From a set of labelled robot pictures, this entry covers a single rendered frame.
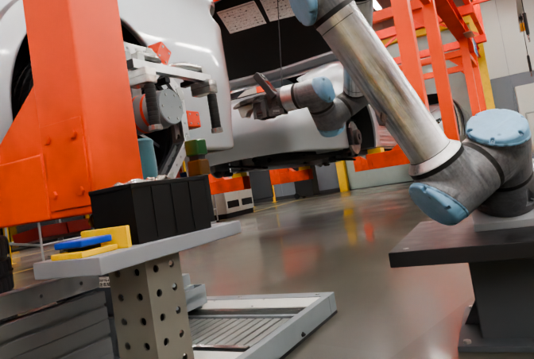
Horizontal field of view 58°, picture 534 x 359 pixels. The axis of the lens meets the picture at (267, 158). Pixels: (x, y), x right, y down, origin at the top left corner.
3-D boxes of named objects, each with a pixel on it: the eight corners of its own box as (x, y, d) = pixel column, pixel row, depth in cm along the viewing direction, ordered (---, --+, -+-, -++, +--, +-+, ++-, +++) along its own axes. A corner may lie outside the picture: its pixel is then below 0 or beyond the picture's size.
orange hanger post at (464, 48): (454, 156, 1059) (434, 46, 1073) (488, 151, 1026) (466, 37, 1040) (453, 156, 1045) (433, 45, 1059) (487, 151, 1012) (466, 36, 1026)
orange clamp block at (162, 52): (152, 72, 199) (158, 57, 204) (167, 67, 195) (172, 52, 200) (141, 61, 194) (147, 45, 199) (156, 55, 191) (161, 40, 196)
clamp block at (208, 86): (199, 98, 190) (197, 84, 190) (218, 92, 185) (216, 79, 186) (191, 97, 185) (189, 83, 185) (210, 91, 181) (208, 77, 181)
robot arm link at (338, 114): (355, 124, 170) (343, 95, 164) (330, 144, 168) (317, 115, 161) (339, 117, 178) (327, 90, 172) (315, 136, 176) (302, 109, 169)
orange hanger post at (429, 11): (412, 163, 691) (382, -5, 704) (462, 155, 658) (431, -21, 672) (409, 163, 677) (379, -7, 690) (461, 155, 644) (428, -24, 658)
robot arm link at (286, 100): (288, 82, 163) (300, 85, 172) (276, 85, 165) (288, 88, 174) (292, 108, 163) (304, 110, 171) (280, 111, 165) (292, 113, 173)
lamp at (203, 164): (198, 176, 122) (195, 160, 122) (211, 174, 120) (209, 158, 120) (188, 177, 118) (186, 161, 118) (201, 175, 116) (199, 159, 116)
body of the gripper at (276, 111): (252, 120, 171) (281, 113, 165) (248, 96, 172) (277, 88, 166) (262, 121, 178) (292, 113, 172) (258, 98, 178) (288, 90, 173)
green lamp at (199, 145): (195, 156, 122) (193, 141, 122) (208, 154, 120) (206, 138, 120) (185, 157, 118) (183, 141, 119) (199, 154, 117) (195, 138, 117)
